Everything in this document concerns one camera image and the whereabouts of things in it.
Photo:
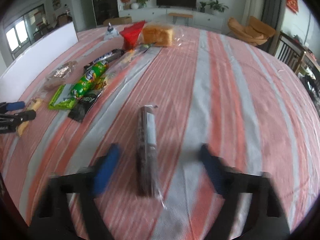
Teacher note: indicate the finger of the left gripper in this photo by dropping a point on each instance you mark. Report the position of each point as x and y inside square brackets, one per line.
[9, 122]
[11, 106]

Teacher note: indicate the striped pink grey tablecloth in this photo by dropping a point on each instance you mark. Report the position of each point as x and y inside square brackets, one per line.
[250, 109]

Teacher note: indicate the white foam board box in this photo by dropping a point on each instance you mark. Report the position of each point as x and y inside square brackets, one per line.
[23, 71]

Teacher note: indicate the red cone snack pack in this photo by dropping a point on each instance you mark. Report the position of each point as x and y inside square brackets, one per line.
[131, 34]

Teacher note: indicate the green wafer snack pack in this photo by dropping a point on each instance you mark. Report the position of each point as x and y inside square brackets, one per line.
[62, 99]

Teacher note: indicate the white tv cabinet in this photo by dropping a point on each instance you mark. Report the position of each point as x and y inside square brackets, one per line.
[200, 20]

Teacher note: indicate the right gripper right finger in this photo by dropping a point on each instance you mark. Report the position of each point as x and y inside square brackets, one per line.
[266, 218]

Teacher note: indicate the white standing air conditioner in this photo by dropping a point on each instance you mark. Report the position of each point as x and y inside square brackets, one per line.
[252, 8]

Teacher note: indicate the orange lounge chair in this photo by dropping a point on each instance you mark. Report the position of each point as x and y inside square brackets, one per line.
[255, 33]

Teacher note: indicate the bagged bread loaf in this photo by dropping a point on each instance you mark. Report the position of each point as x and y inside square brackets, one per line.
[162, 34]

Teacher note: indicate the clear bag brown hawthorn strips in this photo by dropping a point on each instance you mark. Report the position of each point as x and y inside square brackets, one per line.
[59, 75]

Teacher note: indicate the yellow rice cracker pack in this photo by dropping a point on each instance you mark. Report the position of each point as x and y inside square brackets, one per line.
[29, 114]

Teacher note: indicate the cardboard box on floor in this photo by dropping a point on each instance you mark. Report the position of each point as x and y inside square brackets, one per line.
[117, 21]

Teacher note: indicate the white vase with flowers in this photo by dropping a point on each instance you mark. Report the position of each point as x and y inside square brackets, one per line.
[138, 4]

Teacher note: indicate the green candy tube pack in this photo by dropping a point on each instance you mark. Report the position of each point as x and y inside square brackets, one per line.
[87, 81]

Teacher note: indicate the black Astick snack bag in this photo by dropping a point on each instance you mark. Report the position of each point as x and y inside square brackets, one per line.
[85, 104]

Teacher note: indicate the potted green plant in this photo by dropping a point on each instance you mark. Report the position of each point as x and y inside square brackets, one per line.
[217, 7]

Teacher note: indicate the white triangular snack pouch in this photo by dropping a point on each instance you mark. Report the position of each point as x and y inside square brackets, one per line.
[111, 32]

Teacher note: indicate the dark wooden chair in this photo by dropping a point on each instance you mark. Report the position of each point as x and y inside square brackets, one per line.
[289, 51]

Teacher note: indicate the red wall hanging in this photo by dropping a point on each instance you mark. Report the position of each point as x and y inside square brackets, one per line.
[292, 5]

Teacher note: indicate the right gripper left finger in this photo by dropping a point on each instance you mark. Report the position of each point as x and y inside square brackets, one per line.
[52, 217]

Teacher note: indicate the dark brown chocolate bar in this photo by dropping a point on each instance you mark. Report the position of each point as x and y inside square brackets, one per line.
[109, 57]

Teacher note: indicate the dark maroon snack stick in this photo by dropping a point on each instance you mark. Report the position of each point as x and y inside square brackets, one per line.
[147, 154]

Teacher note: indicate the small wooden side table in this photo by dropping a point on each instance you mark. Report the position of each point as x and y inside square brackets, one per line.
[175, 16]

